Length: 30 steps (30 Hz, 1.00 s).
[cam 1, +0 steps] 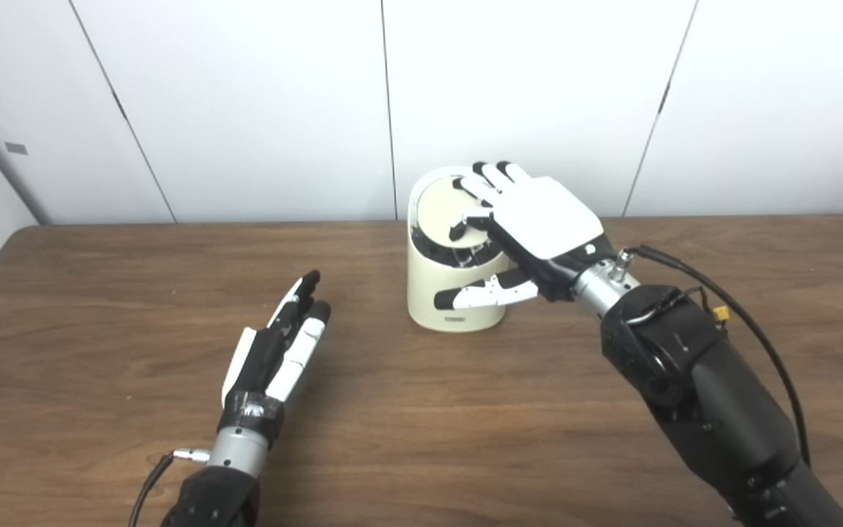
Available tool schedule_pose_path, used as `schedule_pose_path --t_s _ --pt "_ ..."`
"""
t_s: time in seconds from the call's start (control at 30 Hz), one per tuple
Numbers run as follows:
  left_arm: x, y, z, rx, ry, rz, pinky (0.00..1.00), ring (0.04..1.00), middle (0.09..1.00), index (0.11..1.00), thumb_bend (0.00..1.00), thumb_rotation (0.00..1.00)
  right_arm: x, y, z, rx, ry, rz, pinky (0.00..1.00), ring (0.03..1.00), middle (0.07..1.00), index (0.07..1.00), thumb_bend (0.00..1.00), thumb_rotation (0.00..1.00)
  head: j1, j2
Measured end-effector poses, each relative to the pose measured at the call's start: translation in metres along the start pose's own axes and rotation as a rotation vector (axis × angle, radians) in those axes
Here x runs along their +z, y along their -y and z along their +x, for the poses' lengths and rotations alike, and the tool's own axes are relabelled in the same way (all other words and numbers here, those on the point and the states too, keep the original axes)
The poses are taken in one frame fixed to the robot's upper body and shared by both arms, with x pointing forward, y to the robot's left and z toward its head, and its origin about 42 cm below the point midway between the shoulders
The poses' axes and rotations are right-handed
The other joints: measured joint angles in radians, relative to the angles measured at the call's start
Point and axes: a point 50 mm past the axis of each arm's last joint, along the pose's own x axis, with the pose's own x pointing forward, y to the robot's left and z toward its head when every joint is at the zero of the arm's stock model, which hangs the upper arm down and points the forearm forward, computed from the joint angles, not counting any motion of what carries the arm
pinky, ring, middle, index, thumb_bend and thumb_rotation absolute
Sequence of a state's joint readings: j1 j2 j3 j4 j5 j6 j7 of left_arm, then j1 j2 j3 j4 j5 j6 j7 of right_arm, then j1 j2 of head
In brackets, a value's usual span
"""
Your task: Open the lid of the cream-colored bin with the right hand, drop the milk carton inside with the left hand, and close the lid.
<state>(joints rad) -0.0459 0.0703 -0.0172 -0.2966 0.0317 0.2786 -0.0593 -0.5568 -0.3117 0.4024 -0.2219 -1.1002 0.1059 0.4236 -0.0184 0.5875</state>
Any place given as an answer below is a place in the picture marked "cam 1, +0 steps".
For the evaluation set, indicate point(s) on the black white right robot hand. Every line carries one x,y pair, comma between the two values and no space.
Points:
546,219

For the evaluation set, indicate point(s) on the cream-colored bin body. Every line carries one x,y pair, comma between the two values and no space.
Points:
432,304

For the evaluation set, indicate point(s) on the small grey wall plate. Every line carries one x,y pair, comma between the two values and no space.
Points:
16,148

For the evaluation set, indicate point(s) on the round cream bin lid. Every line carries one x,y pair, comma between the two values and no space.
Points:
436,208

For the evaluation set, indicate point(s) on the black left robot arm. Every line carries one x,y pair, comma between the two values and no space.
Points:
220,483

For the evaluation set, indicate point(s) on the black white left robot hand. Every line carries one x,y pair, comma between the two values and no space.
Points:
264,362

